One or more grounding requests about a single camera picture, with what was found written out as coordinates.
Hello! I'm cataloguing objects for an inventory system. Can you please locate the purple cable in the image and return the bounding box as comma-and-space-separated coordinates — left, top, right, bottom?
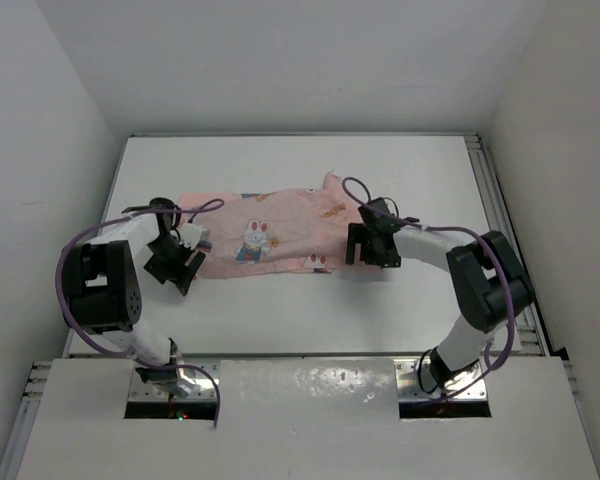
340, 176, 517, 404
54, 198, 226, 430

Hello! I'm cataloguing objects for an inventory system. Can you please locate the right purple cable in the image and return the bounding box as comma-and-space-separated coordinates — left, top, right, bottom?
340, 176, 517, 404

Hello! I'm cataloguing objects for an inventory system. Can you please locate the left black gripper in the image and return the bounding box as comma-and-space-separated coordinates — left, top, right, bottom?
145, 235, 203, 294

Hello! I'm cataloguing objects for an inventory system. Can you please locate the white front cover board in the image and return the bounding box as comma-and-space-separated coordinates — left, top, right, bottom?
19, 357, 597, 479

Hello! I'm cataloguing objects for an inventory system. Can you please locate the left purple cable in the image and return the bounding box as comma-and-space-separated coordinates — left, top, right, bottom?
54, 198, 226, 430

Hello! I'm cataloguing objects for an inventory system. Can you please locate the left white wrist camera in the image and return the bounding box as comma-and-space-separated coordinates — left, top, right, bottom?
178, 223, 212, 252

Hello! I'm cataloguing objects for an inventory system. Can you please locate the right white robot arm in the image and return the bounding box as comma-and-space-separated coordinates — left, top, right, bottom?
345, 198, 536, 395

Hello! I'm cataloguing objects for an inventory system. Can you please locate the pink cartoon pillowcase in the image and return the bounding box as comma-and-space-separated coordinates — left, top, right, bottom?
177, 173, 361, 279

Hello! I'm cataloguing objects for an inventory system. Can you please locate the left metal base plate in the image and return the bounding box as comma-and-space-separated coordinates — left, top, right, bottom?
128, 358, 220, 403

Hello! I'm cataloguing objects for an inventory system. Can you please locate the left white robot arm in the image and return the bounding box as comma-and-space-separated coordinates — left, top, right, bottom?
56, 197, 210, 398

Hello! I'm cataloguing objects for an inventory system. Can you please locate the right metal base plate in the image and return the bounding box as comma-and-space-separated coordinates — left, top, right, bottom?
394, 360, 489, 402

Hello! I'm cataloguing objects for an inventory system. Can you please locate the metal base plate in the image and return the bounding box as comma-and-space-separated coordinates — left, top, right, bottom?
128, 358, 220, 403
394, 360, 489, 402

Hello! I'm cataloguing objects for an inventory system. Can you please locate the left aluminium frame rail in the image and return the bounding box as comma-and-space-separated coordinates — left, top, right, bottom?
0, 361, 52, 480

